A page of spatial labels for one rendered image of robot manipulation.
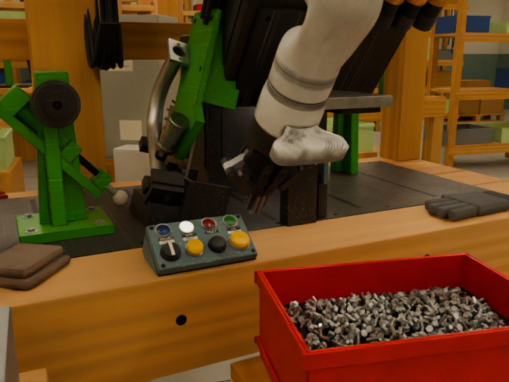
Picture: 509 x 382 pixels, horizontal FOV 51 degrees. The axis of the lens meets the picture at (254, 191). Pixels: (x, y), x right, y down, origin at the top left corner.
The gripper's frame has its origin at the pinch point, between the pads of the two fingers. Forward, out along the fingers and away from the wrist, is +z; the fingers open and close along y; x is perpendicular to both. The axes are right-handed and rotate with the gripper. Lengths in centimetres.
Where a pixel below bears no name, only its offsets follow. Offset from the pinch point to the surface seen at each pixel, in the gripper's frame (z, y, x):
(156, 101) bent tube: 15.3, 1.8, -39.5
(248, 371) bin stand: 12.7, 4.4, 17.8
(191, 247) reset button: 8.7, 7.7, 0.2
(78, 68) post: 23, 13, -62
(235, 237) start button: 8.6, 0.7, -0.3
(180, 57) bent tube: 4.5, -1.2, -38.8
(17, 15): 361, -7, -641
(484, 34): 168, -431, -313
